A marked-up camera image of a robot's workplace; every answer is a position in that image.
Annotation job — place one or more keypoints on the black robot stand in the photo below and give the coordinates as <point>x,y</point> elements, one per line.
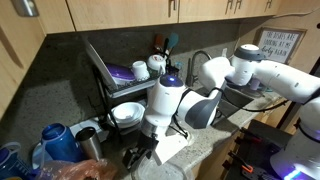
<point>266,133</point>

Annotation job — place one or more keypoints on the white wall outlet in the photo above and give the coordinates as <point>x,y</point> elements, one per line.
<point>224,52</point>

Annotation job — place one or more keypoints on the framed white text sign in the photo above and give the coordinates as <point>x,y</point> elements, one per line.
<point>280,46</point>

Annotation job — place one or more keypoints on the silver metal cylinder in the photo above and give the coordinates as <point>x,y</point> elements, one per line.
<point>23,7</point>

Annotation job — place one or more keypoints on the white dinner plate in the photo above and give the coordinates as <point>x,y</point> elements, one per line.
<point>131,124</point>

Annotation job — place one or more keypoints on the blue water jug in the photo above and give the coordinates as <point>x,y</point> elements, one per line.
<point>61,143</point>

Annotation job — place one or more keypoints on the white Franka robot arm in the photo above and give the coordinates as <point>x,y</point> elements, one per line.
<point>206,93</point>

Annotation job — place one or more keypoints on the teal spatula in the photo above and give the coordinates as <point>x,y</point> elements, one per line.
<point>172,40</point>

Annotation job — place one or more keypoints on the red spatula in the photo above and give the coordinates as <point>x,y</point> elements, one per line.
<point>158,41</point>

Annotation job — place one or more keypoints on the plain white mug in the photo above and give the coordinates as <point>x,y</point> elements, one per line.
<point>140,70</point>

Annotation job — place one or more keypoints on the large white plate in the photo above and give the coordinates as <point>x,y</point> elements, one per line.
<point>100,66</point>

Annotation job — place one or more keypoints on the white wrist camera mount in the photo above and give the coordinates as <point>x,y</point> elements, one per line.
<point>170,148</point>

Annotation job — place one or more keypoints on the blue clear measuring pitcher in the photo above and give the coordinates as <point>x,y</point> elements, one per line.
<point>10,163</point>

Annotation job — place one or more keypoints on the purple bowl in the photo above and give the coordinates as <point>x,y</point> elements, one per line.
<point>120,71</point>

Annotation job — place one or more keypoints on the stainless steel sink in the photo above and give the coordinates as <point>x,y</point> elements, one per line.
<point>236,96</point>

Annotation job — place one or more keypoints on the light wood base cabinet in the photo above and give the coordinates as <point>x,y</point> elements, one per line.
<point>210,163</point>

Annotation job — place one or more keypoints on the light wood side cabinet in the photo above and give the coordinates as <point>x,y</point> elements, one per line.
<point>13,50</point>

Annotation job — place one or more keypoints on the blue dish soap bottle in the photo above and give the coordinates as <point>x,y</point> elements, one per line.
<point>178,66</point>

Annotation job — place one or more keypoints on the white mug with red print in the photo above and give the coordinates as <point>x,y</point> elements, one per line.
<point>156,63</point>

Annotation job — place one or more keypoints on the black kitchen utensil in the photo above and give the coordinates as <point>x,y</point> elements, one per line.
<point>165,46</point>

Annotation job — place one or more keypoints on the white plates stack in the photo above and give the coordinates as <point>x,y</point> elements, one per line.
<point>128,111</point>

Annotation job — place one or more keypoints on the black two-tier dish rack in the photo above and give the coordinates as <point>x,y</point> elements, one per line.
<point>133,87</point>

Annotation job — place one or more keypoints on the black utensil holder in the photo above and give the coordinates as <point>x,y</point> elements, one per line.
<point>173,70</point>

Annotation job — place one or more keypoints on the brushed steel faucet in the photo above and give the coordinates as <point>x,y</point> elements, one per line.
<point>191,73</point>

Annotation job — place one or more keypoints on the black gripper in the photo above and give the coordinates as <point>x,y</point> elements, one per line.
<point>148,141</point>

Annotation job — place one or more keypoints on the stainless steel tumbler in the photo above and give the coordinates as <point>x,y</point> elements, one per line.
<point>91,146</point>

